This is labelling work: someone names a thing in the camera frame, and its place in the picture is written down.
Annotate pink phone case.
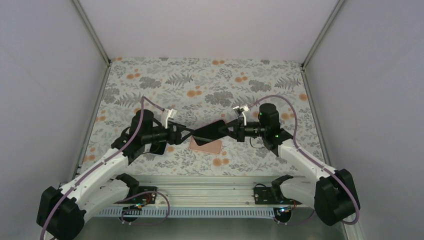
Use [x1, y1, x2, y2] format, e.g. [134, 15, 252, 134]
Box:
[188, 137, 223, 155]

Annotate left aluminium corner post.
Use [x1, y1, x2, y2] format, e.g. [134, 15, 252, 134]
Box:
[71, 0, 111, 66]

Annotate floral patterned table mat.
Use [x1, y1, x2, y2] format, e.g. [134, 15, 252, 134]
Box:
[80, 57, 324, 177]

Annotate aluminium corner post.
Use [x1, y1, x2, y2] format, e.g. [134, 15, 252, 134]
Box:
[301, 0, 346, 72]
[71, 0, 111, 66]

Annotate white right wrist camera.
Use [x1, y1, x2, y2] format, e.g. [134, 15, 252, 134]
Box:
[233, 105, 250, 126]

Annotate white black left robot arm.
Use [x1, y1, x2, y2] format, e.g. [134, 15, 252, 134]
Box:
[36, 109, 194, 240]

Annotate aluminium front rail frame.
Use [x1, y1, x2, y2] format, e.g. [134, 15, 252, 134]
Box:
[38, 174, 365, 240]

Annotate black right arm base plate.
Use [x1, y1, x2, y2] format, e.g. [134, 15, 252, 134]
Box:
[253, 174, 300, 205]

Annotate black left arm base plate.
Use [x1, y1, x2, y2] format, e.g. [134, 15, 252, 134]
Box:
[116, 186, 158, 205]

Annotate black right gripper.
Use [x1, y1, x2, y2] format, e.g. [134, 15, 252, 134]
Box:
[218, 117, 267, 143]

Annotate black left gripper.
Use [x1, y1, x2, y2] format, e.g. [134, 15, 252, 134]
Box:
[142, 120, 193, 145]

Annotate right aluminium corner post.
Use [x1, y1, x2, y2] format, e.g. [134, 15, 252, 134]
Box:
[301, 0, 346, 72]

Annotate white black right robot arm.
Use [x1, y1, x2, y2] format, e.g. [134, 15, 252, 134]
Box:
[219, 103, 360, 226]

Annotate grey slotted cable duct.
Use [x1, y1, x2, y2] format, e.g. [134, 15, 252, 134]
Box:
[64, 207, 282, 219]

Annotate black phone pink edge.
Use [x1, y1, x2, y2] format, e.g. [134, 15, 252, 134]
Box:
[192, 119, 228, 146]

